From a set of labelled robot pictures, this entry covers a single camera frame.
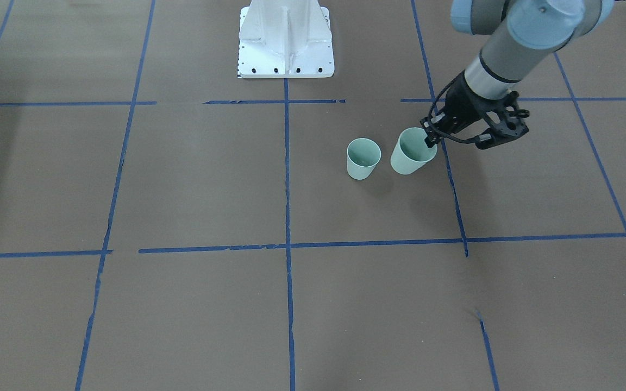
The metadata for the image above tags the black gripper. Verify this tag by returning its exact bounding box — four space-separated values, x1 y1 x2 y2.
421 71 531 149

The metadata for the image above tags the light green cup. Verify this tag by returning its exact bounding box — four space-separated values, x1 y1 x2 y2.
390 127 438 175
346 138 382 180

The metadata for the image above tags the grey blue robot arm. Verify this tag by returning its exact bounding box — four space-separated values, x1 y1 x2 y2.
421 1 615 149

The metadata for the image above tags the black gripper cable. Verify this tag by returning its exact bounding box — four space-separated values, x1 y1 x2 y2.
427 76 482 145

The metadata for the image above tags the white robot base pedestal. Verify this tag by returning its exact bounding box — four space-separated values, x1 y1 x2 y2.
237 1 335 79

